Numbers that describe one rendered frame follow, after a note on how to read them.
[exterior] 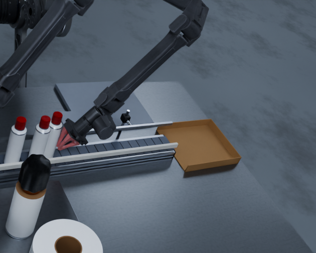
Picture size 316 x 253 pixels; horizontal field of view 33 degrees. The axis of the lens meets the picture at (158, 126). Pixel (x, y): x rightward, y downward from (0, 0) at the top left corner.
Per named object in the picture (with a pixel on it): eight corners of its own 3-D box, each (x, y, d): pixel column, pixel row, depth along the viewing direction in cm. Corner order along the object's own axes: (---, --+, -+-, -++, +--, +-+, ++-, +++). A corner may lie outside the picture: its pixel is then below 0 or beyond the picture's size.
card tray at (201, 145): (184, 172, 223) (188, 165, 220) (156, 130, 238) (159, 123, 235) (238, 163, 239) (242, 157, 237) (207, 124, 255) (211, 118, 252)
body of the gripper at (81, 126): (74, 139, 187) (90, 126, 186) (63, 120, 193) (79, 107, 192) (85, 146, 192) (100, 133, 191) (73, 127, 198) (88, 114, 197)
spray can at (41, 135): (30, 167, 188) (42, 124, 176) (24, 157, 191) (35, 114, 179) (43, 164, 191) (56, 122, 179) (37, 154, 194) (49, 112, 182)
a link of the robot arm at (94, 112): (102, 108, 195) (94, 101, 190) (110, 120, 191) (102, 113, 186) (88, 120, 196) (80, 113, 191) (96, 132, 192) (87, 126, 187)
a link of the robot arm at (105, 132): (118, 100, 194) (104, 91, 188) (132, 120, 188) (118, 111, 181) (95, 122, 196) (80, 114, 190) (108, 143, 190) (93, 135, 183)
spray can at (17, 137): (5, 169, 184) (16, 125, 172) (1, 158, 187) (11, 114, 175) (20, 167, 187) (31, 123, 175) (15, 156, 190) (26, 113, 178)
